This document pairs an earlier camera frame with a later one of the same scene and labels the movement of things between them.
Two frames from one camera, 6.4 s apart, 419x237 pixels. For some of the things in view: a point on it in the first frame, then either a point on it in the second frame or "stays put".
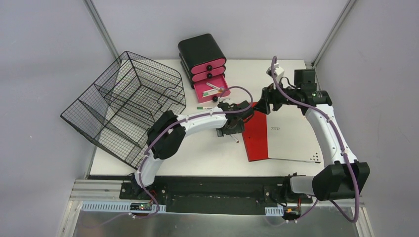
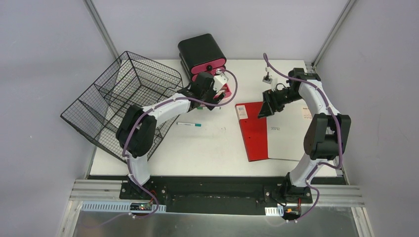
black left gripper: (230, 130) → (215, 97)
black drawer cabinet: (196, 51) stays put
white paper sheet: (289, 137) stays put
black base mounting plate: (257, 195) stays put
